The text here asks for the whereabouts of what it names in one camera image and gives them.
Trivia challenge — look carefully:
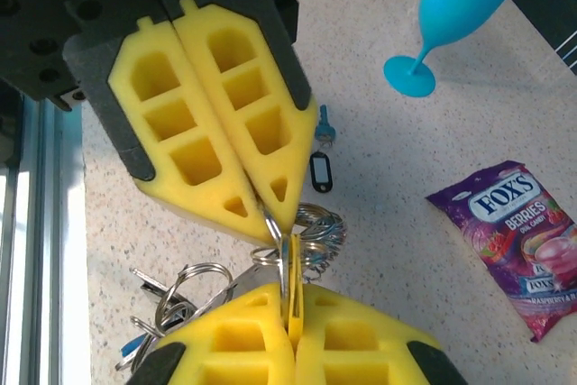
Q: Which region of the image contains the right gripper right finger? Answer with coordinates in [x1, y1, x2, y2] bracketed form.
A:
[295, 283, 470, 385]

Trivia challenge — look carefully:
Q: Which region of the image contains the purple candy bag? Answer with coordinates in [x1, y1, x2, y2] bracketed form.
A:
[426, 160, 577, 344]

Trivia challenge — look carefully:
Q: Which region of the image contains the aluminium frame beam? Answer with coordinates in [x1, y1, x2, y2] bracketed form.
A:
[0, 82, 89, 385]

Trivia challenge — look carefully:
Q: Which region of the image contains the blue plastic goblet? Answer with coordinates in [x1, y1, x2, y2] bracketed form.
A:
[382, 0, 527, 98]

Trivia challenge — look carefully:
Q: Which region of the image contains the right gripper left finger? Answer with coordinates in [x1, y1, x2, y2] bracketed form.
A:
[125, 283, 297, 385]

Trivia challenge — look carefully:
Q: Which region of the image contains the key with black tag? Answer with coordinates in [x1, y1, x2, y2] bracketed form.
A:
[308, 104, 338, 195]

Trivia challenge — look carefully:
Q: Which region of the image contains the large keyring with keys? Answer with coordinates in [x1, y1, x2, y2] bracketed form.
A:
[114, 202, 348, 372]

